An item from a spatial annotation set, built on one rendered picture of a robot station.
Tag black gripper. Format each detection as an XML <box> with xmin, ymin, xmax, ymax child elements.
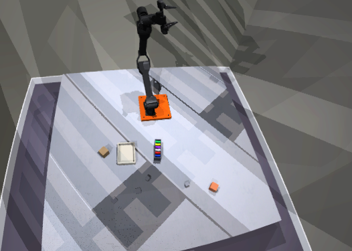
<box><xmin>149</xmin><ymin>0</ymin><xmax>178</xmax><ymax>34</ymax></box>

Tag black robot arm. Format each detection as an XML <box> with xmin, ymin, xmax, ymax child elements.
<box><xmin>136</xmin><ymin>7</ymin><xmax>167</xmax><ymax>116</ymax></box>

